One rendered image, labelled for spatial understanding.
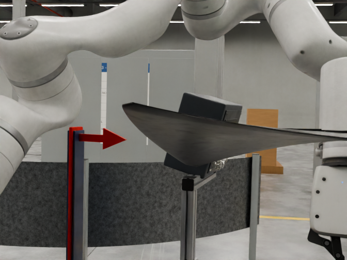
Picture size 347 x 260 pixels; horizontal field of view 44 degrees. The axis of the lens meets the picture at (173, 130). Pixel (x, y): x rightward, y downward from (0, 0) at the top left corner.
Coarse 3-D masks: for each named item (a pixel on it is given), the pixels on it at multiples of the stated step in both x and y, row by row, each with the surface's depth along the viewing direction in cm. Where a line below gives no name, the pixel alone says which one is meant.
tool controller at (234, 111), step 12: (192, 96) 104; (204, 96) 109; (180, 108) 105; (192, 108) 104; (204, 108) 103; (216, 108) 102; (228, 108) 106; (240, 108) 123; (228, 120) 108; (168, 156) 106; (180, 168) 106; (192, 168) 105; (204, 168) 104; (216, 168) 106
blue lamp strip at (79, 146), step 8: (80, 144) 49; (80, 152) 49; (80, 160) 49; (80, 168) 50; (72, 176) 48; (80, 176) 50; (72, 184) 48; (80, 184) 50; (72, 192) 49; (80, 192) 50; (72, 200) 49; (80, 200) 50; (72, 208) 49; (80, 208) 50; (72, 216) 49; (80, 216) 50; (72, 224) 49; (80, 224) 50; (72, 232) 49; (80, 232) 50; (72, 240) 49; (80, 240) 50; (72, 248) 49; (80, 248) 50; (72, 256) 49; (80, 256) 50
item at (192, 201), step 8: (184, 176) 101; (192, 176) 101; (184, 192) 100; (192, 192) 99; (184, 200) 100; (192, 200) 99; (184, 208) 100; (192, 208) 99; (184, 216) 100; (192, 216) 99; (184, 224) 100; (192, 224) 99; (184, 232) 100; (192, 232) 100; (184, 240) 100; (192, 240) 100; (184, 248) 100; (192, 248) 100; (184, 256) 100; (192, 256) 100
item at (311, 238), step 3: (309, 231) 63; (312, 231) 63; (309, 234) 63; (312, 234) 62; (315, 234) 62; (318, 234) 62; (309, 237) 62; (312, 237) 62; (315, 237) 62; (318, 237) 62; (321, 237) 62; (309, 240) 62; (312, 240) 62; (315, 240) 62; (318, 240) 62; (321, 240) 62; (315, 243) 62; (318, 243) 62; (321, 243) 62
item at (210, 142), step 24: (144, 120) 39; (168, 120) 37; (192, 120) 35; (216, 120) 34; (168, 144) 48; (192, 144) 47; (216, 144) 47; (240, 144) 47; (264, 144) 47; (288, 144) 47
